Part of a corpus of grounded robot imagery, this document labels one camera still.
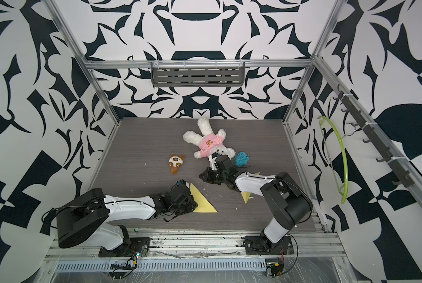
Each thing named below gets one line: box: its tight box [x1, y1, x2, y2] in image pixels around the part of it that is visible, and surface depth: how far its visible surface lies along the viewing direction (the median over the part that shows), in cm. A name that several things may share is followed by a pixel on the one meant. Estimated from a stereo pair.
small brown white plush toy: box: [167, 154, 185, 174], surface depth 99 cm
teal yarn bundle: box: [233, 151, 250, 168], surface depth 101 cm
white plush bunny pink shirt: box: [183, 117, 236, 159], surface depth 103 cm
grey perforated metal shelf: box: [150, 59, 246, 88], surface depth 96 cm
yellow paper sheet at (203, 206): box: [189, 182, 219, 213], surface depth 87 cm
